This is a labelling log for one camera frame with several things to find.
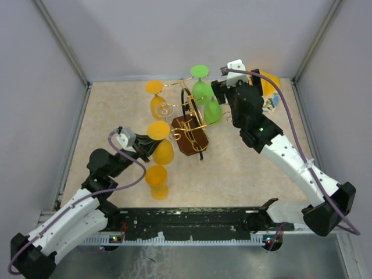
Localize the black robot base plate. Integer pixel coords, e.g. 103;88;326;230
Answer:
102;206;280;241

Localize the white slotted cable duct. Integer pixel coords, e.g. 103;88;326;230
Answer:
81;233;274;246

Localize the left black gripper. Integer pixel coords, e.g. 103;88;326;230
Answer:
109;133;165;178

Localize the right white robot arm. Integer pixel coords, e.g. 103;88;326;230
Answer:
212;67;360;237

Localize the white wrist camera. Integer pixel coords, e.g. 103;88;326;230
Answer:
220;59;249;88
116;127;137;152

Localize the gold wire wine glass rack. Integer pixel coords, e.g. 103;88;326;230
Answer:
163;77;230;160

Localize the crumpled floral yellow cloth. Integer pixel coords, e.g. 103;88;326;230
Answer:
248;69;281;113

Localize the orange wine glass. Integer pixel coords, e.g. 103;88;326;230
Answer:
145;165;169;200
145;80;166;120
147;121;174;166

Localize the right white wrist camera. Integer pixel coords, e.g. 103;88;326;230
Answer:
220;59;249;88

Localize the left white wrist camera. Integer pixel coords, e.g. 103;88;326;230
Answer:
116;127;137;152

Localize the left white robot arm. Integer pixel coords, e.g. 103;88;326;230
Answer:
8;128;161;278

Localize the clear wine glass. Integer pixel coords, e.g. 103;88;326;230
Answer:
155;102;174;123

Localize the green wine glass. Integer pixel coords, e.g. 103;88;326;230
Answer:
190;65;213;105
204;97;223;124

